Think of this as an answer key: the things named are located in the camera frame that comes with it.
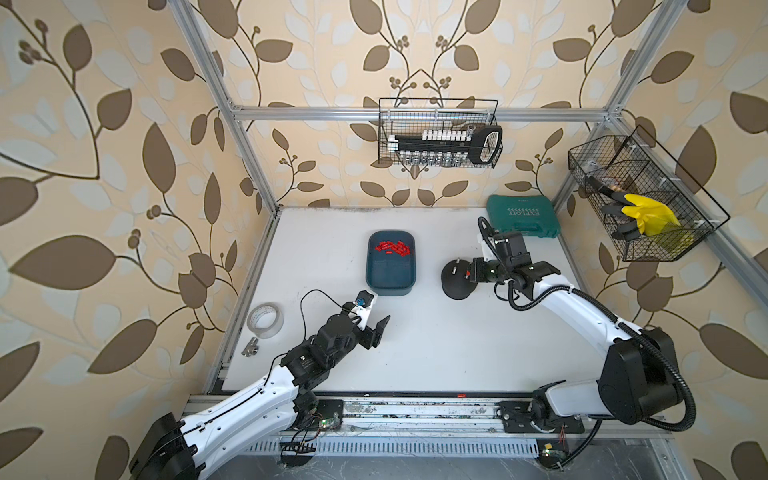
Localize black dome screw fixture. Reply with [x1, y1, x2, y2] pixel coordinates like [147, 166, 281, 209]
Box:
[440, 259, 477, 301]

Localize yellow rubber glove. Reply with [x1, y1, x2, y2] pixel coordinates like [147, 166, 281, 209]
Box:
[623, 194, 682, 236]

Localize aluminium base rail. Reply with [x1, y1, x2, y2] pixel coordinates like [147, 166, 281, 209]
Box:
[245, 396, 667, 459]

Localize dark teal plastic tray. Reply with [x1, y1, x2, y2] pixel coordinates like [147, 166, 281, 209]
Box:
[365, 230, 417, 296]

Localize black wire basket right wall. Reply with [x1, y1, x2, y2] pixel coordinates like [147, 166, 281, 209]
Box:
[568, 125, 731, 262]

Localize clear tape roll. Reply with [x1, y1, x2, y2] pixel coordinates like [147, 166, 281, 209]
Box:
[246, 303, 284, 340]

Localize green plastic tool case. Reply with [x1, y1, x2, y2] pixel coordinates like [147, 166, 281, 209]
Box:
[486, 195, 561, 238]

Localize black pliers in basket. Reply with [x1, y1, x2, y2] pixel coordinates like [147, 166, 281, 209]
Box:
[587, 176, 641, 242]

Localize small metal bracket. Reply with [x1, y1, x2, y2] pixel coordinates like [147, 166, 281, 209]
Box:
[241, 337, 260, 358]

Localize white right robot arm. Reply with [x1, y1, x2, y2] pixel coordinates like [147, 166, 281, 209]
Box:
[460, 217, 697, 432]

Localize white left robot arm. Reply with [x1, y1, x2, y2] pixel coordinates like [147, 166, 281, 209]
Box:
[128, 290, 390, 479]

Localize black wire basket wall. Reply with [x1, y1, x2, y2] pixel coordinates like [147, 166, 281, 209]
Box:
[377, 97, 503, 170]
[568, 125, 731, 262]

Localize black socket set holder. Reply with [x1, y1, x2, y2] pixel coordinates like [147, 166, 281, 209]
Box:
[387, 125, 503, 168]

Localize black wire basket back wall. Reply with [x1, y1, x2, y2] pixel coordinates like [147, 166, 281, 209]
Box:
[377, 97, 503, 170]

